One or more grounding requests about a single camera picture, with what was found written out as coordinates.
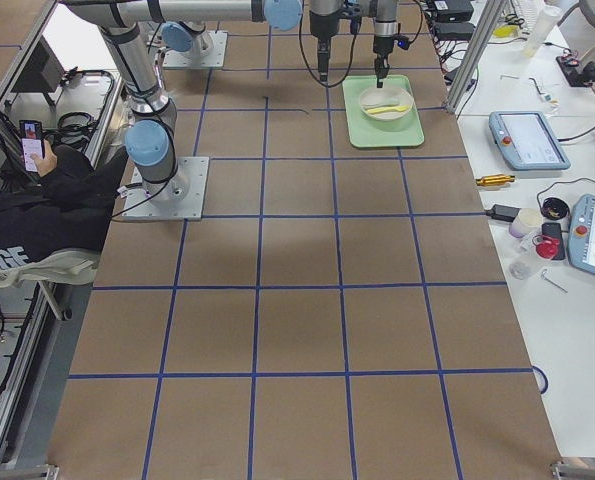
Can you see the gold cylindrical tool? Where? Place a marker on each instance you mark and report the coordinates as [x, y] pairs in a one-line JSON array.
[[496, 180]]

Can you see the light green tray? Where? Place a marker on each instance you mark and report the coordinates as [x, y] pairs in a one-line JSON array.
[[365, 132]]

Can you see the black power supply box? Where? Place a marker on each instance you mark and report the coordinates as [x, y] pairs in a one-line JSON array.
[[458, 31]]

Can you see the upper teach pendant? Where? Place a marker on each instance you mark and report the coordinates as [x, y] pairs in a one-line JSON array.
[[526, 141]]

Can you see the person's hand holding phone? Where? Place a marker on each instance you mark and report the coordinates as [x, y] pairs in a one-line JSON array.
[[47, 163]]

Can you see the black box under shelf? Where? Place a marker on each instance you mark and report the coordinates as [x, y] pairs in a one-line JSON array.
[[42, 73]]

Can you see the teach pendant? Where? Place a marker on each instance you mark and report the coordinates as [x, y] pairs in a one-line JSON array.
[[526, 141], [581, 239]]

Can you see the black power adapter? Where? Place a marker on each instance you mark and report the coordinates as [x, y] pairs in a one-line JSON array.
[[503, 213]]

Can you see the white round plate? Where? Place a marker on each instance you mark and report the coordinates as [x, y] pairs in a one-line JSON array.
[[388, 103]]

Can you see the white lavender cup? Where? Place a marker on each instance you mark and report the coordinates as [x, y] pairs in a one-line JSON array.
[[527, 220]]

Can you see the black phone on desk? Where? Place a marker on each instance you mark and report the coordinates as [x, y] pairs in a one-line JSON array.
[[554, 230]]

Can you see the silver allen key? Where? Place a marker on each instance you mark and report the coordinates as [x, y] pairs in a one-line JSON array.
[[544, 276]]

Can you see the lower teach pendant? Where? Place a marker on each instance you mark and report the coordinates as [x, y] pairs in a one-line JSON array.
[[581, 239]]

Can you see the smartphone with lit screen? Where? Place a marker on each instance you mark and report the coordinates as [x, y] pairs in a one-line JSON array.
[[32, 141]]

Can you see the yellow object on desk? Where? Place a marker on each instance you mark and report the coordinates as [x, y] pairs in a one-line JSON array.
[[506, 31]]

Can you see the aluminium frame post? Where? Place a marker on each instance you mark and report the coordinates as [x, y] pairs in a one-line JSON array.
[[484, 27]]

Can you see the clear plastic cup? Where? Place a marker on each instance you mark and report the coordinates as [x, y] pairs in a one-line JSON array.
[[525, 265]]

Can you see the yellow plastic fork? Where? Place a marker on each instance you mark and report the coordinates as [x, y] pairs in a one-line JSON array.
[[388, 109]]

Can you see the black bowl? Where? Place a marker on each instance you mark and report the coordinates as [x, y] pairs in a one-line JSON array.
[[554, 208]]

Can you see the seated person black hoodie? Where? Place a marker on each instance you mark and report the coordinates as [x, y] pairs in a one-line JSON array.
[[70, 208]]

